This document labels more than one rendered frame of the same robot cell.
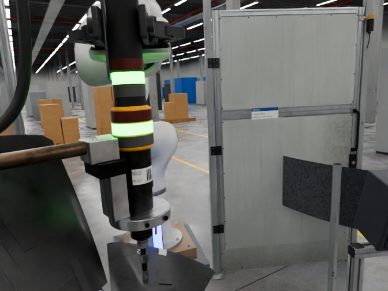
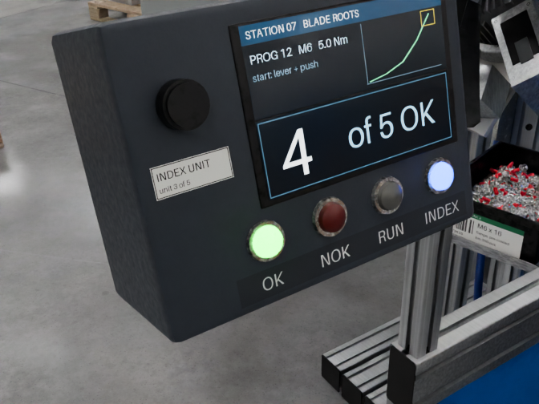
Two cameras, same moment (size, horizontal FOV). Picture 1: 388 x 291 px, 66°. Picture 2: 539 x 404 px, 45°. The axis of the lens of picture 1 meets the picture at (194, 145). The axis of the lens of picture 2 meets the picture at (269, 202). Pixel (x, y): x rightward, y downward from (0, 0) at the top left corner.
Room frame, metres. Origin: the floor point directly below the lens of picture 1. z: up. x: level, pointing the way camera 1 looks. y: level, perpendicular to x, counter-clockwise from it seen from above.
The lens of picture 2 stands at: (1.13, -0.80, 1.34)
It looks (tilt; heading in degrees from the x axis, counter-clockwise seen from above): 30 degrees down; 154
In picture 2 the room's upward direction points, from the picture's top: 2 degrees counter-clockwise
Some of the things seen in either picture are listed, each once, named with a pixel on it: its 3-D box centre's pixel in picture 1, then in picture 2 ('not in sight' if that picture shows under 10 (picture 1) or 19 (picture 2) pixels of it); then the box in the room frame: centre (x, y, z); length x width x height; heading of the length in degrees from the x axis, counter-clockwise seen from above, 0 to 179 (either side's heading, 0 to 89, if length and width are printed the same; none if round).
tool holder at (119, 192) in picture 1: (129, 178); not in sight; (0.31, 0.07, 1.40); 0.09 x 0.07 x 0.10; 130
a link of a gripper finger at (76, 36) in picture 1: (100, 38); not in sight; (0.39, 0.11, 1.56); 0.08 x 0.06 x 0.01; 126
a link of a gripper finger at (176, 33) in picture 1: (158, 36); not in sight; (0.40, 0.04, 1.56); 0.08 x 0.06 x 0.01; 65
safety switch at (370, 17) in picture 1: (365, 31); not in sight; (2.22, -1.26, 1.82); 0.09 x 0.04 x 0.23; 95
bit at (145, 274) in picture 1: (144, 263); not in sight; (0.32, 0.07, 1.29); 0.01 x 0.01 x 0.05
